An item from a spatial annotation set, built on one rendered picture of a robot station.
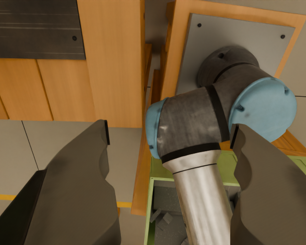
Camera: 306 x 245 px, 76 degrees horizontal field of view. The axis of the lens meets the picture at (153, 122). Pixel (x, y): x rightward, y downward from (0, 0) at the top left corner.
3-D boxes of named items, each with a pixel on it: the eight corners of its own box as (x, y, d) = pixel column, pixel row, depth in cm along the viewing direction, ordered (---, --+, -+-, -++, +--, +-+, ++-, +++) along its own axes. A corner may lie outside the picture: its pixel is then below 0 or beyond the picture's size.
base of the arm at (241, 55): (268, 56, 49) (291, 67, 40) (238, 108, 56) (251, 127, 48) (212, 37, 47) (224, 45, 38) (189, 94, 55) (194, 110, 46)
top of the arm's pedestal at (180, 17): (298, 14, 50) (308, 15, 47) (251, 120, 67) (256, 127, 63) (175, -3, 49) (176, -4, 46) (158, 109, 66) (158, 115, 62)
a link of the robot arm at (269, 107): (270, 105, 45) (308, 141, 33) (211, 122, 48) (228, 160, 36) (266, 54, 39) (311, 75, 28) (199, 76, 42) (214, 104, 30)
